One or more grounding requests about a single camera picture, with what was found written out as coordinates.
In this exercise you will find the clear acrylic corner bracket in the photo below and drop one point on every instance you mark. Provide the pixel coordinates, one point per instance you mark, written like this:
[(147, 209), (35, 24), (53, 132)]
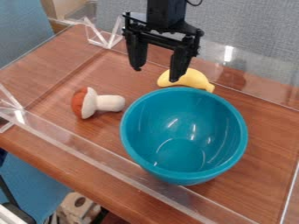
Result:
[(99, 37)]

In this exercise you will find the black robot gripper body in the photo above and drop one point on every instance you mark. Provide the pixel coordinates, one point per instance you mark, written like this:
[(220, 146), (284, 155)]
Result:
[(162, 25)]

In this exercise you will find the clear acrylic barrier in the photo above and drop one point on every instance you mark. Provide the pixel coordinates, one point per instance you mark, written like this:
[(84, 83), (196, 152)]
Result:
[(123, 168), (254, 74)]

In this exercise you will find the plush mushroom with orange cap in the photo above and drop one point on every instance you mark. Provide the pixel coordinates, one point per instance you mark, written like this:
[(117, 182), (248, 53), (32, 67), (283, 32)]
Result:
[(87, 102)]

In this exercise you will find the clear acrylic back barrier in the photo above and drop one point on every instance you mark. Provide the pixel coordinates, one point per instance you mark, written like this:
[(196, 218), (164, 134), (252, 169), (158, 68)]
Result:
[(254, 74)]

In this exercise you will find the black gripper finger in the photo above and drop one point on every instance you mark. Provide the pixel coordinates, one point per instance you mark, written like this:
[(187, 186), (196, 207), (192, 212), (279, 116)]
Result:
[(136, 50), (186, 49)]

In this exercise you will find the blue plastic bowl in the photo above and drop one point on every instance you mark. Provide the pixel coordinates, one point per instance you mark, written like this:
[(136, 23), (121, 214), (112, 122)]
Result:
[(184, 134)]

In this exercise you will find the beige block with hole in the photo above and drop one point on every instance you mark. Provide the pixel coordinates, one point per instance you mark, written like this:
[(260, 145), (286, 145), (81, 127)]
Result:
[(77, 209)]

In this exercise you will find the clear acrylic front barrier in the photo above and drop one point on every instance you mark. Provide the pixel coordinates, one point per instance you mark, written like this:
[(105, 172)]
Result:
[(123, 168)]

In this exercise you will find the yellow plush banana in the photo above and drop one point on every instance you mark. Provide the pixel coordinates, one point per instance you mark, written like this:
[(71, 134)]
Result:
[(192, 79)]

